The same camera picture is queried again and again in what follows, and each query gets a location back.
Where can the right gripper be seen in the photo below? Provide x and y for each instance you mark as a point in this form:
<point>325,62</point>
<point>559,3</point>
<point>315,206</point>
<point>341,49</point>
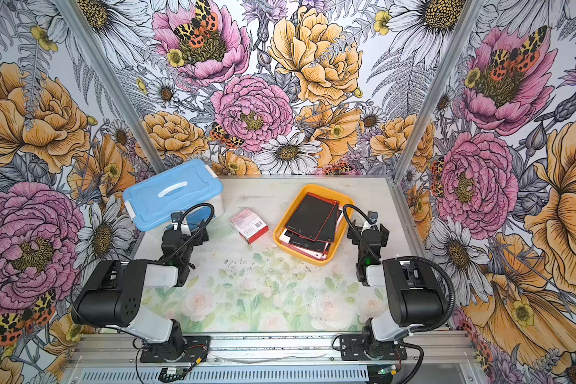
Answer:
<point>357,232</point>

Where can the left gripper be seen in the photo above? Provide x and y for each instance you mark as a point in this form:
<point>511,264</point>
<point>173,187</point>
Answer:
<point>196,234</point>

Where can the yellow storage tray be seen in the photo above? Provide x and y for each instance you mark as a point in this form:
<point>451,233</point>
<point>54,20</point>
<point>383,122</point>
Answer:
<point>314,212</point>

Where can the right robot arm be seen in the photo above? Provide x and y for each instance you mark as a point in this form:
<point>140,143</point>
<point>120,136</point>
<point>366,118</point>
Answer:
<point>420,294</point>

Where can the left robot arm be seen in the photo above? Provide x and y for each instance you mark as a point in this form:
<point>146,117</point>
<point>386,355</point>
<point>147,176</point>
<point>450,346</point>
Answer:
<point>112,296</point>

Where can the blue lidded storage box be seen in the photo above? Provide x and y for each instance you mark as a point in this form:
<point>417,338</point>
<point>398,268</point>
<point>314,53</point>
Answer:
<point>151,203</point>

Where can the pink white writing tablet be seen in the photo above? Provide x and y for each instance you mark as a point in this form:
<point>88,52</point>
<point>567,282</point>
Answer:
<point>314,258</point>

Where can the small red white carton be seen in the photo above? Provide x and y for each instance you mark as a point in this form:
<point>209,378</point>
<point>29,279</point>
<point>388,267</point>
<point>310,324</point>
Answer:
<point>249,225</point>

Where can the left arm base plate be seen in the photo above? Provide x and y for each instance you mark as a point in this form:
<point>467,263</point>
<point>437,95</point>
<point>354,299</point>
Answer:
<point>191,349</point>

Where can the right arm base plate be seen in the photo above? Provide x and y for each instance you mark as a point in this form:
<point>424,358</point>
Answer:
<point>358,347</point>

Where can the aluminium front rail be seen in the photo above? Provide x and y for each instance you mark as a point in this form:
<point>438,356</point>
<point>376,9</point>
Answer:
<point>292,357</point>

